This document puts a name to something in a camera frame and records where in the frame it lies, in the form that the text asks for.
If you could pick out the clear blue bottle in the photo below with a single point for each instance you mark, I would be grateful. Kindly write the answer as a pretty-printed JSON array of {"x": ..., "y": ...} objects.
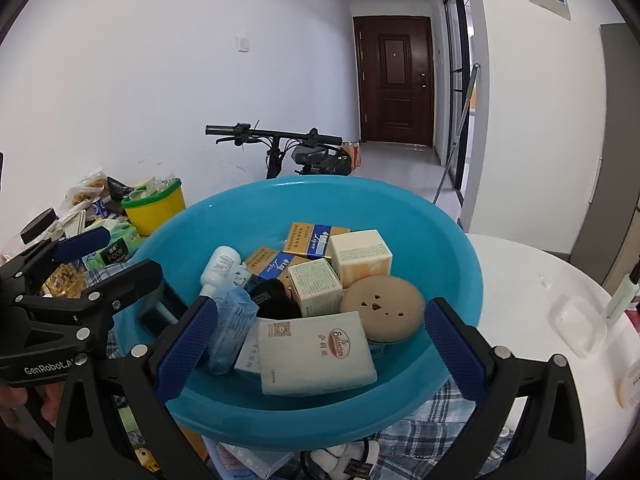
[{"x": 227, "y": 330}]

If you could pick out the yellow bucket green rim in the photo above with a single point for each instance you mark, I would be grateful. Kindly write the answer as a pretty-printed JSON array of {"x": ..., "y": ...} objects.
[{"x": 152, "y": 212}]

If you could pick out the cream bottle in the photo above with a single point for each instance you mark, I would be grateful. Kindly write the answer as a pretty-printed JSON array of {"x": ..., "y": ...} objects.
[{"x": 631, "y": 385}]

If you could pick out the orange soap box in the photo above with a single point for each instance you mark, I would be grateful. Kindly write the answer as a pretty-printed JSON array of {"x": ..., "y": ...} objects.
[{"x": 192, "y": 442}]

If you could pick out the white desktop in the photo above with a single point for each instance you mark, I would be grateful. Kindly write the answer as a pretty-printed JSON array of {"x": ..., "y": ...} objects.
[{"x": 520, "y": 285}]

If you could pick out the black electric scooter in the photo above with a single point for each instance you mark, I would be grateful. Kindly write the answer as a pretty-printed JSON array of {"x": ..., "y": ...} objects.
[{"x": 280, "y": 152}]

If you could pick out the granola snack bag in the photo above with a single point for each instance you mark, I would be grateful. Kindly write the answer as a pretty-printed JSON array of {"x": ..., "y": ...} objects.
[{"x": 65, "y": 285}]

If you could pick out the pale green tube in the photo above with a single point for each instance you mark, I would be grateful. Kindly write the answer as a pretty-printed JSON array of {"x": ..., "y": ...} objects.
[{"x": 620, "y": 295}]

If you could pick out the orange and blue box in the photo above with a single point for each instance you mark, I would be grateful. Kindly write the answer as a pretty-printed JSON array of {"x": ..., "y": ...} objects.
[
  {"x": 305, "y": 240},
  {"x": 265, "y": 262}
]

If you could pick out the green tissue pack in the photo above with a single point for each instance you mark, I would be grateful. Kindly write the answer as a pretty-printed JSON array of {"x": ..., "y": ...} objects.
[{"x": 112, "y": 252}]

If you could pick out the grey refrigerator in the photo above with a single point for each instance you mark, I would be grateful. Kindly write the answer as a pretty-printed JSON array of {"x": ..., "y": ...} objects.
[{"x": 615, "y": 160}]

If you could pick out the pale blue packet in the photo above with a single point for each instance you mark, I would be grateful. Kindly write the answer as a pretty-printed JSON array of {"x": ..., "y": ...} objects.
[{"x": 241, "y": 275}]

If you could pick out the orange bag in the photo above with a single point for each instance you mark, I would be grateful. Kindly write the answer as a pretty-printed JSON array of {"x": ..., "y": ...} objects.
[{"x": 352, "y": 155}]

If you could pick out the black fluffy item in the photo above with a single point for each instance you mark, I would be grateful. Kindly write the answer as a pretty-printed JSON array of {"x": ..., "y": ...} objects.
[{"x": 275, "y": 300}]

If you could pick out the small cream box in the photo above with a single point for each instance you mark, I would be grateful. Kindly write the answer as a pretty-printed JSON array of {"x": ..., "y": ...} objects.
[{"x": 315, "y": 290}]

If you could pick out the nut snack bag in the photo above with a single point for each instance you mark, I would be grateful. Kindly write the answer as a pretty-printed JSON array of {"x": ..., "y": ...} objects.
[{"x": 85, "y": 190}]

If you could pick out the blue plastic basin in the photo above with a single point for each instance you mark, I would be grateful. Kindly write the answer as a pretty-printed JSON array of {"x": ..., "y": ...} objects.
[{"x": 425, "y": 240}]

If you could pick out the large cream box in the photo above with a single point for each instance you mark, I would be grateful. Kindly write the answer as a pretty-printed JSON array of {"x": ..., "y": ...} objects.
[{"x": 360, "y": 255}]

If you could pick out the round beige compact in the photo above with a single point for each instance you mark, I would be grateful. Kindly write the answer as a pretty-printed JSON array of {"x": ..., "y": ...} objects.
[{"x": 385, "y": 307}]

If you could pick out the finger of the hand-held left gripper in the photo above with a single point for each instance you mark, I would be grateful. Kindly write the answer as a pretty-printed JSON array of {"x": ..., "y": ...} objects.
[
  {"x": 80, "y": 246},
  {"x": 125, "y": 285}
]

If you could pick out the black framed glass door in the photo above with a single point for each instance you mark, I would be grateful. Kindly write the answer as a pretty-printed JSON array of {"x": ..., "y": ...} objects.
[{"x": 457, "y": 85}]

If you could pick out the person's left hand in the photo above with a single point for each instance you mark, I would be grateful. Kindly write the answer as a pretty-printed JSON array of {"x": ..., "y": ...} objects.
[{"x": 20, "y": 404}]

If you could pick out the clear plastic container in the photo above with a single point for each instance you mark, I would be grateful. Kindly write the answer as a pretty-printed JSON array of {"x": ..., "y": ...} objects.
[{"x": 577, "y": 327}]

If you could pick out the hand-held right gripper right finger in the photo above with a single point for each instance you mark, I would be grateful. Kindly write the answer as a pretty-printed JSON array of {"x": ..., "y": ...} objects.
[{"x": 455, "y": 355}]

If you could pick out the blue plaid cloth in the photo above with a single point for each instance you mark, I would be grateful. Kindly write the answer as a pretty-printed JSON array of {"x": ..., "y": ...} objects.
[{"x": 430, "y": 430}]

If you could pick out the white and blue box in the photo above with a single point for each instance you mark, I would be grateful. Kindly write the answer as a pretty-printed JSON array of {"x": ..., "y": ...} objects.
[{"x": 255, "y": 462}]

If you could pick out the white soap box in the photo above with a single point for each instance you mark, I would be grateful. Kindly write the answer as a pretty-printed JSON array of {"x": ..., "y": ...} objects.
[{"x": 315, "y": 360}]

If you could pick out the small white bottle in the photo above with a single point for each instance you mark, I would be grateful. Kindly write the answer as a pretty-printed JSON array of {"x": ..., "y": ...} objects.
[{"x": 220, "y": 265}]

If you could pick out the brown entrance door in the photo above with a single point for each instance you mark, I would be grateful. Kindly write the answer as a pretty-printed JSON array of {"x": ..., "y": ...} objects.
[{"x": 395, "y": 80}]

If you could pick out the mop pole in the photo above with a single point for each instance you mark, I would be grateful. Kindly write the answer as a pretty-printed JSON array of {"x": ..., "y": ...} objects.
[{"x": 460, "y": 125}]

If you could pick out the black snack bag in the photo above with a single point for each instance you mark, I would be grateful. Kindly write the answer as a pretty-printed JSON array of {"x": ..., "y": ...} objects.
[{"x": 117, "y": 192}]

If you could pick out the black jar lid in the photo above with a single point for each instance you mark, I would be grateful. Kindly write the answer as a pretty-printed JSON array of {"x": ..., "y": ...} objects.
[{"x": 37, "y": 225}]

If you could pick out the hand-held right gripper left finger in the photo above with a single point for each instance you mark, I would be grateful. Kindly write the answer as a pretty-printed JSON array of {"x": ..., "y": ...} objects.
[{"x": 185, "y": 350}]

